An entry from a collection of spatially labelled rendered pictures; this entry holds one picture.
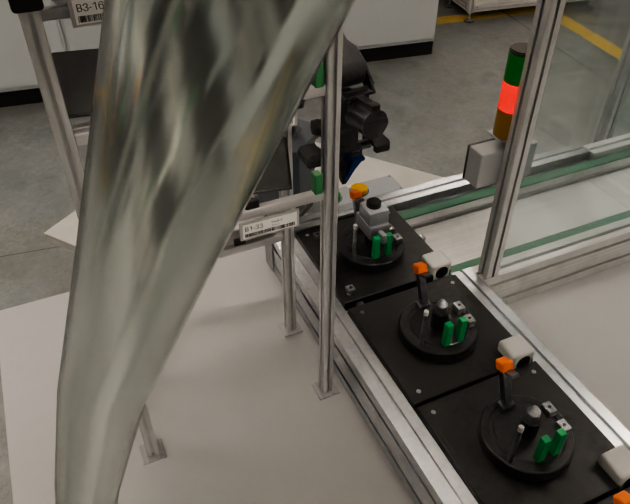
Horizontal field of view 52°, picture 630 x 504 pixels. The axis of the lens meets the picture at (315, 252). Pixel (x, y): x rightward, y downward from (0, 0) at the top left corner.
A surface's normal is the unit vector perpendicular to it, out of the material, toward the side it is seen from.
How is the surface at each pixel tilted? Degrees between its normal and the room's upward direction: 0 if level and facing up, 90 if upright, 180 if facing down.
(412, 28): 90
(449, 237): 0
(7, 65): 90
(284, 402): 0
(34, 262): 0
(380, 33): 90
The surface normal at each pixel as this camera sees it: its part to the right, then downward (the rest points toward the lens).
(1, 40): 0.29, 0.62
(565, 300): 0.00, -0.77
